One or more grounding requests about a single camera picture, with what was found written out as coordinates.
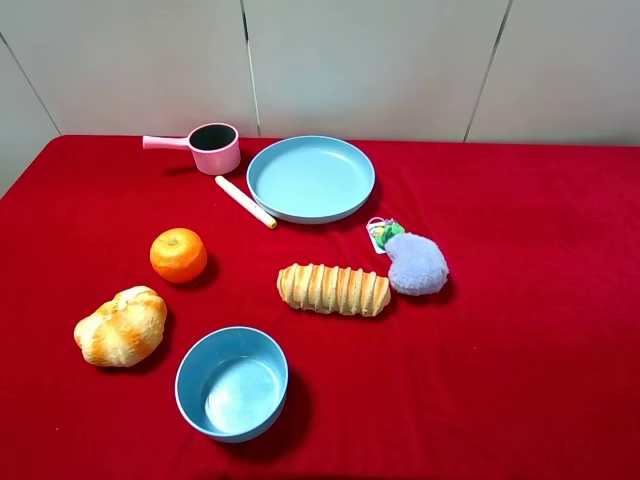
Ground orange mandarin fruit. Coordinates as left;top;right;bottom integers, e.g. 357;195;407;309
149;228;208;283

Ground long striped bread loaf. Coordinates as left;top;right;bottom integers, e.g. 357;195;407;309
276;263;391;317

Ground paper hang tag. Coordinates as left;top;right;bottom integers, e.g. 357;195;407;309
366;217;406;254

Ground light blue plate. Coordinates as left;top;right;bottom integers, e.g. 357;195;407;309
246;135;376;225

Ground white marker pen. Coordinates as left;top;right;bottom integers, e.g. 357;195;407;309
215;175;277;229

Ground lavender plush toy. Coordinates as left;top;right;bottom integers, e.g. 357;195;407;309
385;233;449;296

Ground pink toy saucepan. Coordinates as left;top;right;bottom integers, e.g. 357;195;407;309
142;123;241;176

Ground blue bowl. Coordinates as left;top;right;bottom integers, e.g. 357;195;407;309
174;326;289;443

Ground round bread roll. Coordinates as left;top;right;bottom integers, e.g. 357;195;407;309
74;286;168;367

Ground red tablecloth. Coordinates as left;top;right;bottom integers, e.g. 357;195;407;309
1;136;639;479

